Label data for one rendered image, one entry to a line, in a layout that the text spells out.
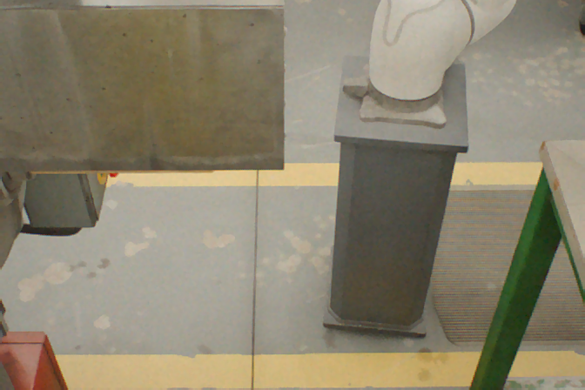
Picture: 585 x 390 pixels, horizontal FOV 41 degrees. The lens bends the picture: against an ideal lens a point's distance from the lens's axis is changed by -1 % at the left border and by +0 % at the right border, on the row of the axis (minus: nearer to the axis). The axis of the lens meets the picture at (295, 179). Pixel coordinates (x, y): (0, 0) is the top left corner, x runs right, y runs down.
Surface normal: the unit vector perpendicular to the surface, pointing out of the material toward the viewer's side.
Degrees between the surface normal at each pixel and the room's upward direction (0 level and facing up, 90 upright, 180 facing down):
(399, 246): 90
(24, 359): 0
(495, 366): 90
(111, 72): 90
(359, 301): 90
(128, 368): 0
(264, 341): 0
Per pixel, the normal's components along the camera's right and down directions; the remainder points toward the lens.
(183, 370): 0.01, -0.70
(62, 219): 0.01, 0.71
